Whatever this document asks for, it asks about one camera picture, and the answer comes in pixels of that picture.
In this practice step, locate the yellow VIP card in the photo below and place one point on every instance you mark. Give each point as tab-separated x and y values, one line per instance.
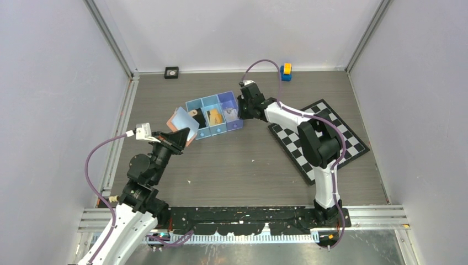
214	117

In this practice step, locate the blue yellow toy block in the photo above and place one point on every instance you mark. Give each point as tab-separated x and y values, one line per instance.
286	72

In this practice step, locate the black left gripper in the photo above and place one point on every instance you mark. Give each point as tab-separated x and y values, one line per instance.
175	141

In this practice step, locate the small beige peg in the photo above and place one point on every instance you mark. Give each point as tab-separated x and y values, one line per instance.
113	199

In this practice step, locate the small black square box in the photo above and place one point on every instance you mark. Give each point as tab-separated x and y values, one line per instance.
171	72

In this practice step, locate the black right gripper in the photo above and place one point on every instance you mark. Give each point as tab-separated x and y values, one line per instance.
241	115

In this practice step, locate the black VIP card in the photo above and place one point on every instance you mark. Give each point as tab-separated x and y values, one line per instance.
197	114

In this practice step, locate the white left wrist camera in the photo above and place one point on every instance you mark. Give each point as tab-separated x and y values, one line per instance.
143	133

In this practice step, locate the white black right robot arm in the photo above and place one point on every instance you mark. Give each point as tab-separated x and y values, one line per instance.
321	141

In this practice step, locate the blue purple drawer organizer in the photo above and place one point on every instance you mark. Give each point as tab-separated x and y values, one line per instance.
226	103

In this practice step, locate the orange leather card holder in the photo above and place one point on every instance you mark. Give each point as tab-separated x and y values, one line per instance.
181	119

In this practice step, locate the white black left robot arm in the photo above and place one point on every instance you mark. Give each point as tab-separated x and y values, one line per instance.
138	209

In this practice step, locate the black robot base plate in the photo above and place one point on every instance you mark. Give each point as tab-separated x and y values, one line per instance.
247	220

